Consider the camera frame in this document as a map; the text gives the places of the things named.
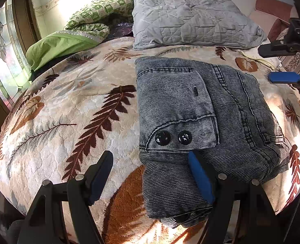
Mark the grey denim pants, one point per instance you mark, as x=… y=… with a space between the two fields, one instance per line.
x=175 y=101

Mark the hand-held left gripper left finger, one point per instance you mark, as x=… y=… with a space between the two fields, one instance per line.
x=99 y=180

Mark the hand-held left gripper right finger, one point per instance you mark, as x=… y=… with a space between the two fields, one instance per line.
x=201 y=180

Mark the pink striped blanket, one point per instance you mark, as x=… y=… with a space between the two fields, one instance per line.
x=272 y=7

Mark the green patterned quilt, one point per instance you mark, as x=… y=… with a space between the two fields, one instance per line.
x=63 y=43

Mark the leaf print blanket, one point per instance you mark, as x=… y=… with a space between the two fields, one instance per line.
x=63 y=122

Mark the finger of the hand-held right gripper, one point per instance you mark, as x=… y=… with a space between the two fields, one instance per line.
x=282 y=77
x=272 y=48

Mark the wooden window frame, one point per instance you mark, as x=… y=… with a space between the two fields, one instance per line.
x=22 y=17

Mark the cream pillow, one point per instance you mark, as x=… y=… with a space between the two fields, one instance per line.
x=254 y=54

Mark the dark cloth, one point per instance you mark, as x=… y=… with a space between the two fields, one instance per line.
x=122 y=29

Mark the grey quilted pillow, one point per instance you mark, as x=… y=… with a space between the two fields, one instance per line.
x=190 y=17

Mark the stained glass window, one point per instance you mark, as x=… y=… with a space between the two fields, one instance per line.
x=2 y=56

